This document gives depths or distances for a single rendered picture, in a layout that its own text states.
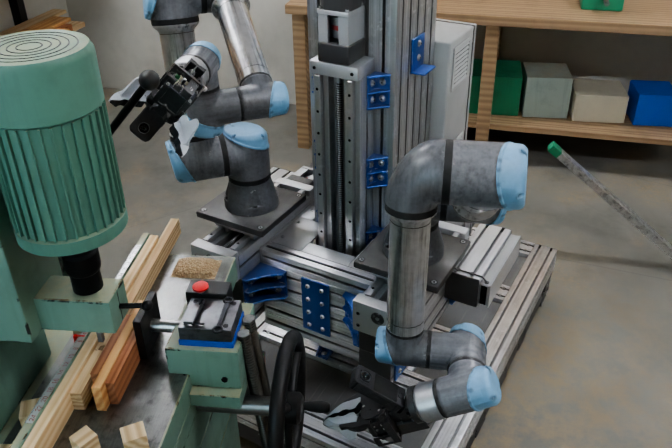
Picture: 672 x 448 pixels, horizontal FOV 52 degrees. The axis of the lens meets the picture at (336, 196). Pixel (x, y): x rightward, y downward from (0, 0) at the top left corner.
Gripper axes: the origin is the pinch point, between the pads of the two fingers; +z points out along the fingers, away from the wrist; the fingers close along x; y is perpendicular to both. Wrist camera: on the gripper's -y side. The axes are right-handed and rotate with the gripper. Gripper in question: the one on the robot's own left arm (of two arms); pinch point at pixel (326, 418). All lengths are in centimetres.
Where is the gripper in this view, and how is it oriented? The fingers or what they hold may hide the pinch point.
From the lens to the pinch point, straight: 147.1
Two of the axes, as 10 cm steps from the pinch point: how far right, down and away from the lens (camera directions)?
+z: -8.6, 3.4, 3.9
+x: 1.7, -5.3, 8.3
